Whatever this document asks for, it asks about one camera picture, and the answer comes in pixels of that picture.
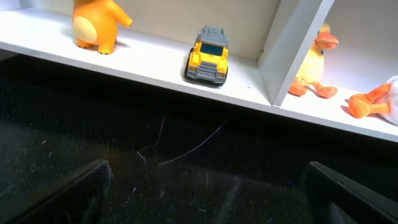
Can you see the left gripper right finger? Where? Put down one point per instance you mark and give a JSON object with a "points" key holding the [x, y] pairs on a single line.
{"points": [[345, 196]]}

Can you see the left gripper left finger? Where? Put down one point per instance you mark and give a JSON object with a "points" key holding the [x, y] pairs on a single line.
{"points": [[71, 196]]}

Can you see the grey and yellow toy truck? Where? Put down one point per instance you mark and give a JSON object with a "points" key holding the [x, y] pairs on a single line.
{"points": [[207, 59]]}

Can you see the white plush duck, yellow hat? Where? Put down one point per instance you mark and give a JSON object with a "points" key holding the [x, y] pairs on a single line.
{"points": [[370, 102]]}

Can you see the white shelf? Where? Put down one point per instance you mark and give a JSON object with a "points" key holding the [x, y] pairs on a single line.
{"points": [[149, 59]]}

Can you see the yellow rubber duck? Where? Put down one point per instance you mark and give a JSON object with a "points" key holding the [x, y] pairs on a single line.
{"points": [[99, 21]]}

